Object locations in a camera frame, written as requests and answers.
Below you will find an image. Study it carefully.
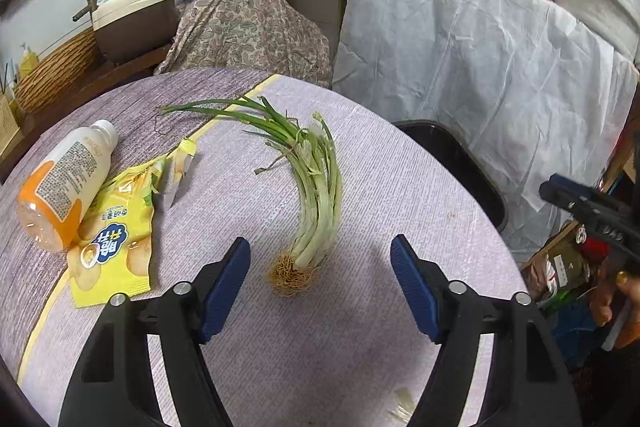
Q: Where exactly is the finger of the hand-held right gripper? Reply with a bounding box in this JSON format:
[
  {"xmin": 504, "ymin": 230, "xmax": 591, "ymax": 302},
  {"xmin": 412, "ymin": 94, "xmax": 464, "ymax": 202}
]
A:
[
  {"xmin": 546, "ymin": 173, "xmax": 601, "ymax": 200},
  {"xmin": 538, "ymin": 182, "xmax": 593, "ymax": 220}
]

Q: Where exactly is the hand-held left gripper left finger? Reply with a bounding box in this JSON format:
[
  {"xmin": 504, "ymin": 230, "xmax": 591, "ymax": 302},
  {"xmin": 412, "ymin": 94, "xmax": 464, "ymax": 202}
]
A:
[{"xmin": 57, "ymin": 237, "xmax": 252, "ymax": 427}]

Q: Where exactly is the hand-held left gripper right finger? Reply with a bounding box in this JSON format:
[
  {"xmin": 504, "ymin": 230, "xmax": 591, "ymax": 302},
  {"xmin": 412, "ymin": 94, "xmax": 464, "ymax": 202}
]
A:
[{"xmin": 390, "ymin": 234, "xmax": 583, "ymax": 427}]

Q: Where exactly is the yellow chips packet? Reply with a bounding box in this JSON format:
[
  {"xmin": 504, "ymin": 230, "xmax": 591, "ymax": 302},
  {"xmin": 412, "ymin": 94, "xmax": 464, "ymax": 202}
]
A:
[{"xmin": 66, "ymin": 138, "xmax": 199, "ymax": 309}]

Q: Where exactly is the dark brown waste bin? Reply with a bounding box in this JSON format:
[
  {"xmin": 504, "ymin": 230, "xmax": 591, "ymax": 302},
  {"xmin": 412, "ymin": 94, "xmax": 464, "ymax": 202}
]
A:
[{"xmin": 391, "ymin": 119, "xmax": 511, "ymax": 234}]

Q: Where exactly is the green onion bunch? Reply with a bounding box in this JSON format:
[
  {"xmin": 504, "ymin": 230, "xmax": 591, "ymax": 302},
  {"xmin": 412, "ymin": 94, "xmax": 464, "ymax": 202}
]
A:
[{"xmin": 159, "ymin": 95, "xmax": 344, "ymax": 302}]

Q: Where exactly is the white bottle with orange label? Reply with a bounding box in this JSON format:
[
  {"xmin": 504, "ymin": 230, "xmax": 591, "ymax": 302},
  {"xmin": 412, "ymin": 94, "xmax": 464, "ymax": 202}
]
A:
[{"xmin": 17, "ymin": 119, "xmax": 120, "ymax": 254}]

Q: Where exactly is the person's right hand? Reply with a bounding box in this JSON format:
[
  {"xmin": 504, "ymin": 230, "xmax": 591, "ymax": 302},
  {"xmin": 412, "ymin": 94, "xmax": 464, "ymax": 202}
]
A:
[{"xmin": 589, "ymin": 264, "xmax": 640, "ymax": 353}]

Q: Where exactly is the wooden shelf unit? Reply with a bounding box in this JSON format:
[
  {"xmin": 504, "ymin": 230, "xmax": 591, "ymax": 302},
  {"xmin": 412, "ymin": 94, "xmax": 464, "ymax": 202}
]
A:
[{"xmin": 520, "ymin": 127, "xmax": 640, "ymax": 270}]

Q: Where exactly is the brown paper packet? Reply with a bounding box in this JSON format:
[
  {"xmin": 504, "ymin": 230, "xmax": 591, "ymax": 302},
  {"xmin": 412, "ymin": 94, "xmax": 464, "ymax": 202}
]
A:
[{"xmin": 522, "ymin": 227, "xmax": 590, "ymax": 305}]

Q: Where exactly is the white plastic sheet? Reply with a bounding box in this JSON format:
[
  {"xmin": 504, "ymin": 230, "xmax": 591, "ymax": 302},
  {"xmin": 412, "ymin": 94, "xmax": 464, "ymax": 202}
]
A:
[{"xmin": 330, "ymin": 0, "xmax": 640, "ymax": 250}]

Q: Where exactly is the purple wood-grain table cover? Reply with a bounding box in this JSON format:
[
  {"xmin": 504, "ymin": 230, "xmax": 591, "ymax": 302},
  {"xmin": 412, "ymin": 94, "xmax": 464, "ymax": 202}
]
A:
[{"xmin": 0, "ymin": 67, "xmax": 282, "ymax": 408}]

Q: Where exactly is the paisley patterned cloth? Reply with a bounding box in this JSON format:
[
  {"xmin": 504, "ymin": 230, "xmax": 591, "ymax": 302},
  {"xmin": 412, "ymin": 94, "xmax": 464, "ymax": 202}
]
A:
[{"xmin": 153, "ymin": 0, "xmax": 334, "ymax": 90}]

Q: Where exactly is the brown white rice cooker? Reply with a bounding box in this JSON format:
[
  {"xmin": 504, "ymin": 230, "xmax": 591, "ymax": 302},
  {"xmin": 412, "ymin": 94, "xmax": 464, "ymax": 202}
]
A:
[{"xmin": 92, "ymin": 0, "xmax": 177, "ymax": 64}]

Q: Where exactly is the wicker basket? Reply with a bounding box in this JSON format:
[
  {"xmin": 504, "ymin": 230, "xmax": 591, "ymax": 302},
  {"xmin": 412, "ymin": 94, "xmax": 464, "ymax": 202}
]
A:
[{"xmin": 12, "ymin": 26, "xmax": 99, "ymax": 116}]

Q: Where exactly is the yellow soap bottle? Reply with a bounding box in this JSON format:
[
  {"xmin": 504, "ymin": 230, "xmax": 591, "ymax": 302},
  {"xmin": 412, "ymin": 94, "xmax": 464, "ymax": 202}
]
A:
[{"xmin": 17, "ymin": 44, "xmax": 41, "ymax": 78}]

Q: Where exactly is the brass faucet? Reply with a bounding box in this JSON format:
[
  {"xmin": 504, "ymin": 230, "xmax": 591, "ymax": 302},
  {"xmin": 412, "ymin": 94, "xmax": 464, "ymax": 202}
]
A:
[{"xmin": 71, "ymin": 0, "xmax": 99, "ymax": 24}]

